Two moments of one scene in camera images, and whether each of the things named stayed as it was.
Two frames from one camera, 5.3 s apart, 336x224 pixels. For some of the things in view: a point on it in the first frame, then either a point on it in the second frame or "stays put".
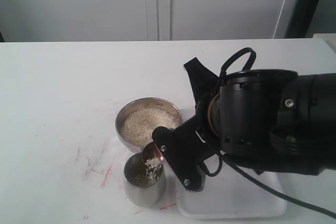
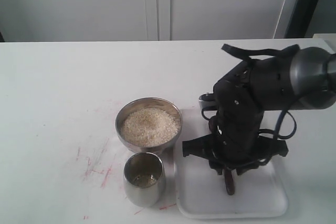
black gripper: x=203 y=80 -> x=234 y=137
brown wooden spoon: x=150 y=150 -> x=229 y=173
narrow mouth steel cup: x=144 y=184 stays put
